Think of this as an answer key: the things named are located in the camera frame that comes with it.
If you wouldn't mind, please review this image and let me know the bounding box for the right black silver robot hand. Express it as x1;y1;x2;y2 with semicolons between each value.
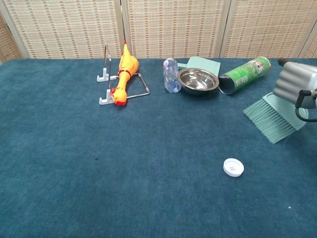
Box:
273;58;317;110

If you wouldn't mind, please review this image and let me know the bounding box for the light green hand broom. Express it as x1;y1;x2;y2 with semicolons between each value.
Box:
242;91;310;144

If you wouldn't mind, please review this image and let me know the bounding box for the white plastic bottle cap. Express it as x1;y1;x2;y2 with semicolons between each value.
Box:
222;158;245;178

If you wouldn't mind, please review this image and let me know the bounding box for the clear plastic water bottle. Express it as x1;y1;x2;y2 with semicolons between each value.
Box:
162;58;182;94

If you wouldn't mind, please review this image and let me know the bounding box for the woven bamboo screen panel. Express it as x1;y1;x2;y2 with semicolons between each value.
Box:
0;12;25;64
121;0;232;59
298;27;317;59
0;0;124;60
220;0;317;59

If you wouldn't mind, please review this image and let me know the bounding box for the green cylindrical chip can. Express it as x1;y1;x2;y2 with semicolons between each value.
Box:
217;56;272;95

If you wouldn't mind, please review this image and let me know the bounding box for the light green dustpan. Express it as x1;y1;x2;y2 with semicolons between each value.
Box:
177;56;221;77

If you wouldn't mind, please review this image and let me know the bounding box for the stainless steel bowl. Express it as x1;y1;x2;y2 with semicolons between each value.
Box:
177;67;220;96

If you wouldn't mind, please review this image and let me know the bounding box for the yellow rubber chicken toy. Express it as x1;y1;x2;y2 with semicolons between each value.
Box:
110;41;140;107

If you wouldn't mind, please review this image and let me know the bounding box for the blue felt table mat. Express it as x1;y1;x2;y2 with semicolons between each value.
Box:
0;58;317;238

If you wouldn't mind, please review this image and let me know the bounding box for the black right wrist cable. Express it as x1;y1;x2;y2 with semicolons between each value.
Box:
295;90;317;122

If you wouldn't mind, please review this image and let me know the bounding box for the white wire display stand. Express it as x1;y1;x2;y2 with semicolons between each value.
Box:
96;44;151;106

